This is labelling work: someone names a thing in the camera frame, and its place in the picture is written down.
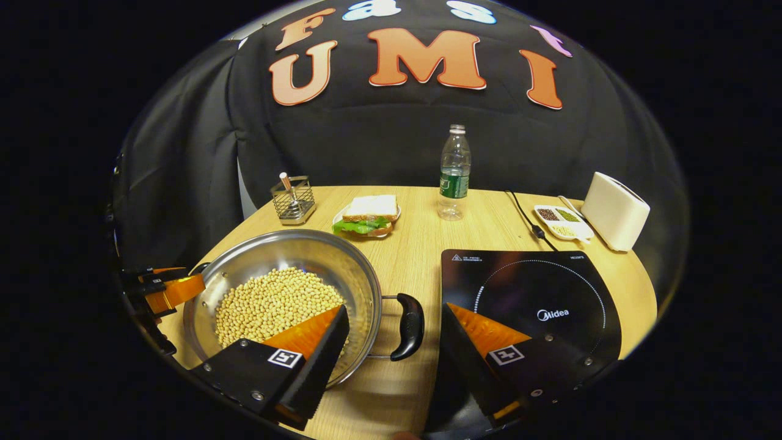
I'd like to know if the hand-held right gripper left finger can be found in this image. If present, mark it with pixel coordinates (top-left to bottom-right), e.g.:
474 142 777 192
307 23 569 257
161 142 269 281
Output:
188 304 351 428

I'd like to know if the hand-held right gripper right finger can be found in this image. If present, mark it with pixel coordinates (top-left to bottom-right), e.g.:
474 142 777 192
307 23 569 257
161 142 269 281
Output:
441 302 612 428

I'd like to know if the black induction cooktop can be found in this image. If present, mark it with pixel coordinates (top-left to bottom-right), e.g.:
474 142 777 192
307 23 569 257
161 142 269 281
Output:
422 249 623 438

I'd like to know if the steel pot with black handles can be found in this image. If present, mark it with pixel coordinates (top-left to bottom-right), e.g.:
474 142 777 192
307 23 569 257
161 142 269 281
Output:
182 229 426 389

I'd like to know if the pile of soybeans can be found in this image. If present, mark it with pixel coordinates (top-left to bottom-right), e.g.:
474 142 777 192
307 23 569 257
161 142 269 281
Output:
214 267 346 350

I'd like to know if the sandwich with lettuce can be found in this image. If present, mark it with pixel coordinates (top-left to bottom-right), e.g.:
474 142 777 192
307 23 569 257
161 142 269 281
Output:
333 195 400 237

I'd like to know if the white divided dish of beans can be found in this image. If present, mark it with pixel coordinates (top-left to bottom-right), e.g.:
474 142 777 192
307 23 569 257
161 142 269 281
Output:
533 205 595 243

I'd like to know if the clear plastic water bottle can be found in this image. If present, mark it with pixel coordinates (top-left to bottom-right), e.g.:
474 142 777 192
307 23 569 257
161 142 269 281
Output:
437 125 472 221

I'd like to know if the white toaster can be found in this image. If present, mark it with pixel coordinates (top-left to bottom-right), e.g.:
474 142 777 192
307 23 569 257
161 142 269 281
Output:
580 172 651 252

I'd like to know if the black backdrop cloth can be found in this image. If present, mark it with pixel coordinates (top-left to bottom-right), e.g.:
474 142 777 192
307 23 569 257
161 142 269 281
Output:
110 0 691 294

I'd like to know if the wire mesh utensil holder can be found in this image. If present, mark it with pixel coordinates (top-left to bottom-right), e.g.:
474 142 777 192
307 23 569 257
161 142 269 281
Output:
271 176 317 226

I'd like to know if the black power cable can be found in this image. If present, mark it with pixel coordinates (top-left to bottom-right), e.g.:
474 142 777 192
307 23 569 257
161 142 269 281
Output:
505 190 558 252

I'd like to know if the wooden-handled utensil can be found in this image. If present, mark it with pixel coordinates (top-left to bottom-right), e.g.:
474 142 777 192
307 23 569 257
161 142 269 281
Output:
279 172 301 215

